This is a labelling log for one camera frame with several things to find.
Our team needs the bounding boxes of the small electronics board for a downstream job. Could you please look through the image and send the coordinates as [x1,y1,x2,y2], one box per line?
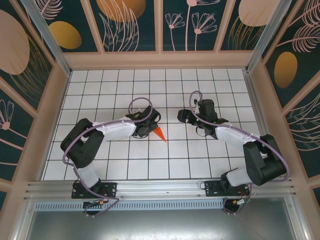
[223,197,251,215]
[82,198,112,217]

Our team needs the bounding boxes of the wall panel orange circle feather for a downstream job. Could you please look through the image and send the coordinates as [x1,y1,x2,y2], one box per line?
[89,0,159,53]

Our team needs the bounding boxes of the aluminium side rail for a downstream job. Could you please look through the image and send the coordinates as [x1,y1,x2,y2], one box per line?
[242,69,285,179]

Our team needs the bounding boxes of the wall panel pink circle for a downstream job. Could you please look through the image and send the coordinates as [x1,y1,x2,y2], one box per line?
[219,0,275,53]

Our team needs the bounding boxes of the wall panel with pink flowers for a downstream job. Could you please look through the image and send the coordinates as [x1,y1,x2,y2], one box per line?
[161,0,228,53]

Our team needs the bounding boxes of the long aluminium mounting rail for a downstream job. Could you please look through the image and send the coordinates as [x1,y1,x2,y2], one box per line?
[23,177,297,201]

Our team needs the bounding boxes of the wall panel orange oval feathers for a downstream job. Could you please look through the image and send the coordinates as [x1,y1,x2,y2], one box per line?
[261,0,320,110]

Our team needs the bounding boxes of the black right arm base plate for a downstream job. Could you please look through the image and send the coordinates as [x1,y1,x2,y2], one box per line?
[204,180,251,199]

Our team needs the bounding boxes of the orange square paper sheet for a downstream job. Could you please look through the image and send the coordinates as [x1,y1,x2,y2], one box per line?
[152,126,168,143]

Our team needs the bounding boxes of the aluminium corner post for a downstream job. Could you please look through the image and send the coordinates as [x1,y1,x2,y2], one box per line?
[21,0,73,76]
[12,199,36,240]
[244,0,293,74]
[284,192,310,240]

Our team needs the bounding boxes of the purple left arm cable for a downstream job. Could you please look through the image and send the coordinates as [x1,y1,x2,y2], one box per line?
[61,97,154,219]

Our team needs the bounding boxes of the wall panel large pink disc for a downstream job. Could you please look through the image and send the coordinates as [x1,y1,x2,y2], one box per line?
[0,0,56,113]

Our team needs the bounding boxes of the wall panel pink feather lines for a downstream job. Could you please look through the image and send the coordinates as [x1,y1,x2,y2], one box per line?
[283,96,320,180]

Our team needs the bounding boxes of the slotted grey cable tray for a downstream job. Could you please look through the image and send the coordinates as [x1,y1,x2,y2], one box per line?
[33,199,288,211]

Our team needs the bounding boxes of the grey metal sheet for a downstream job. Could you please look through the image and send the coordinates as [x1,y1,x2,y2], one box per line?
[24,209,301,240]

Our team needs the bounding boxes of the wall panel single pink flower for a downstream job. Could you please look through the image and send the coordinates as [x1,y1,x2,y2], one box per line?
[0,82,36,182]

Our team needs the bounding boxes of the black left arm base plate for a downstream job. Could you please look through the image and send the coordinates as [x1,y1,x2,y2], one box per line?
[71,181,118,200]

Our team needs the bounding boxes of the wall panel with orange oval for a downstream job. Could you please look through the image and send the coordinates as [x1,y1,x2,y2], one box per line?
[32,0,100,53]

